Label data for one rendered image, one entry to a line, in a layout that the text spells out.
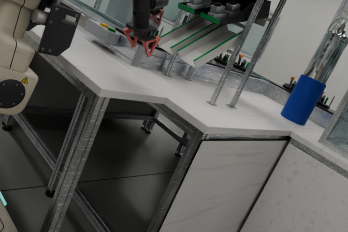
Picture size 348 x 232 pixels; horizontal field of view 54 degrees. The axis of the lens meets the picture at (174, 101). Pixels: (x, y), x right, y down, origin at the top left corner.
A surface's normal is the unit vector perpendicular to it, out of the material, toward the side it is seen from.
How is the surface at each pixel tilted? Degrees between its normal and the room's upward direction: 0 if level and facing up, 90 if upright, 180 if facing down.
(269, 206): 90
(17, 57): 90
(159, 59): 90
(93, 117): 90
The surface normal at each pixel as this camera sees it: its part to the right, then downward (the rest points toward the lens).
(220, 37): -0.26, -0.74
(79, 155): 0.65, 0.45
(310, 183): -0.66, -0.08
